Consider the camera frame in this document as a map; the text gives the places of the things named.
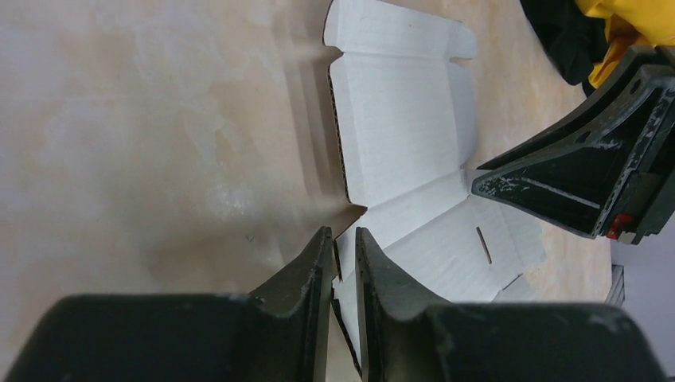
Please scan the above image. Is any white cardboard box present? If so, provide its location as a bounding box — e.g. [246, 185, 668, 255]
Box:
[323, 1, 545, 349]

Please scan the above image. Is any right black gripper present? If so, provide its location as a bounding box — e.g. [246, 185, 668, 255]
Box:
[471, 45, 674, 245]

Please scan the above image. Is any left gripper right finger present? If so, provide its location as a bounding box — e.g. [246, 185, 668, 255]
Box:
[355, 228, 666, 381]

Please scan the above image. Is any black garment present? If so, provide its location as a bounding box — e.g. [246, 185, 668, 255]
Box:
[521, 0, 608, 96]

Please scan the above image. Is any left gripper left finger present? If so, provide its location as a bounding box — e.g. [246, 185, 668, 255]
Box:
[6, 227, 333, 381]

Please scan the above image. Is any yellow garment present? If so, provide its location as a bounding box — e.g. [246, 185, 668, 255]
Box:
[576, 0, 674, 88]

